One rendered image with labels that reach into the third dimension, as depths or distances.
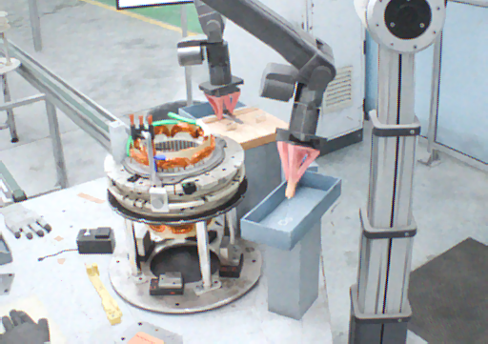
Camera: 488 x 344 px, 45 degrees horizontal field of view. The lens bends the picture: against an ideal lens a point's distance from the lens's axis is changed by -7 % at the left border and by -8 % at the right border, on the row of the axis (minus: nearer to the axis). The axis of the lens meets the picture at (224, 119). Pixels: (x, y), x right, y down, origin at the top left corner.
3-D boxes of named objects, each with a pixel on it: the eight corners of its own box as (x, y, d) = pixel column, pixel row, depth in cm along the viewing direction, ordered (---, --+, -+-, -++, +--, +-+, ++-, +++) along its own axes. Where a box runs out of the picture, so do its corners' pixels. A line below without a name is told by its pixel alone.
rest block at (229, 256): (220, 265, 148) (218, 248, 146) (223, 252, 153) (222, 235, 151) (238, 266, 147) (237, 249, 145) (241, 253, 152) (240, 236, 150)
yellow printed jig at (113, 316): (84, 276, 152) (82, 266, 151) (98, 273, 153) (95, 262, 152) (111, 326, 133) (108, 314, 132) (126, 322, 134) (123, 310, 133)
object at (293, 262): (289, 342, 126) (289, 232, 115) (245, 327, 131) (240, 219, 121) (336, 281, 145) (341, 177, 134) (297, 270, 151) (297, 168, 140)
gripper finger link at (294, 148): (285, 182, 121) (295, 134, 121) (267, 175, 127) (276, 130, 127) (313, 186, 124) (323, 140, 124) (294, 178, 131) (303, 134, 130)
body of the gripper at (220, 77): (198, 91, 162) (194, 63, 159) (232, 80, 167) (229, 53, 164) (211, 97, 157) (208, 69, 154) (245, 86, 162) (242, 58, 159)
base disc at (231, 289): (84, 256, 158) (83, 253, 158) (206, 211, 179) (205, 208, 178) (157, 334, 129) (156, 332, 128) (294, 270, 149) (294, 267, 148)
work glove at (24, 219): (-3, 211, 185) (-5, 204, 184) (31, 200, 191) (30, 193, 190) (17, 246, 166) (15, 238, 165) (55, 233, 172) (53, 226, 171)
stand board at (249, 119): (193, 129, 171) (193, 120, 170) (253, 112, 179) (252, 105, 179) (232, 153, 155) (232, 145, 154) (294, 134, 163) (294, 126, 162)
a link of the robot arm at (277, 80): (334, 71, 116) (329, 47, 122) (274, 58, 114) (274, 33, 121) (315, 120, 123) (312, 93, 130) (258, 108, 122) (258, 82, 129)
